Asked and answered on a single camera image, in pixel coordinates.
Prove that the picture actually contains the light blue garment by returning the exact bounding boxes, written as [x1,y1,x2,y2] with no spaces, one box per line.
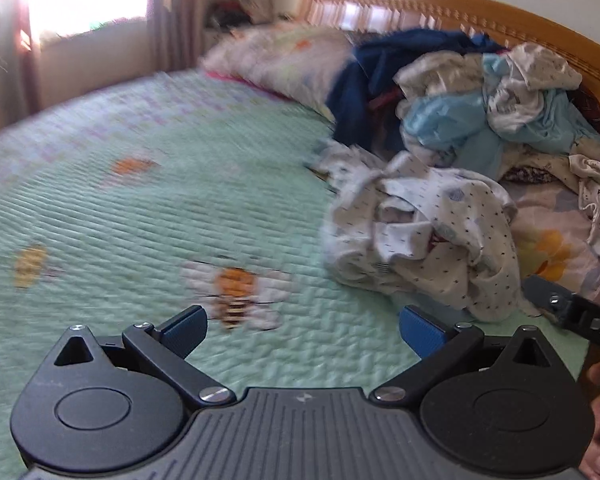
[400,52,600,178]

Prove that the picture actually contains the pink curtain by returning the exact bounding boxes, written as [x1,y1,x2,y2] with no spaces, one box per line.
[0,0,43,136]
[147,0,208,73]

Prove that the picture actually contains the white lettered garment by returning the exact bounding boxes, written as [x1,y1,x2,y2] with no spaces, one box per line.
[567,152,600,281]

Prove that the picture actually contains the person's right hand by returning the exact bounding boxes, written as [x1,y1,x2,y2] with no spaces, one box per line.
[577,359,600,480]

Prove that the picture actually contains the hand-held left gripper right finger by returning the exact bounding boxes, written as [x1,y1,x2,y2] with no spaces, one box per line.
[369,304,554,406]

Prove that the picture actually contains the dark floral cloth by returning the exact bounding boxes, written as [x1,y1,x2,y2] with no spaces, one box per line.
[502,157,573,186]

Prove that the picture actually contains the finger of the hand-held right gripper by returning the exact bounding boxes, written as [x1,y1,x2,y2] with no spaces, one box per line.
[522,275,579,329]

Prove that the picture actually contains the green quilted bee bedspread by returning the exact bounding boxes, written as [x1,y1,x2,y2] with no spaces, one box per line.
[0,67,593,466]

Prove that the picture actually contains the white grey-print garment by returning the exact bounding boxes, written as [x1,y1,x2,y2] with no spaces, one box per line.
[394,42,583,133]

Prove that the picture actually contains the white star-print garment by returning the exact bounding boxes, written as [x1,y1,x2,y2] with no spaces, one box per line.
[319,142,533,323]

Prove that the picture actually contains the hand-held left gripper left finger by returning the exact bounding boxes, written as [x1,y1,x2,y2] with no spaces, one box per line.
[52,304,237,406]

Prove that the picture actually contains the wooden headboard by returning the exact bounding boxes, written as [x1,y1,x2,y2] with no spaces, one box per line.
[300,0,600,141]

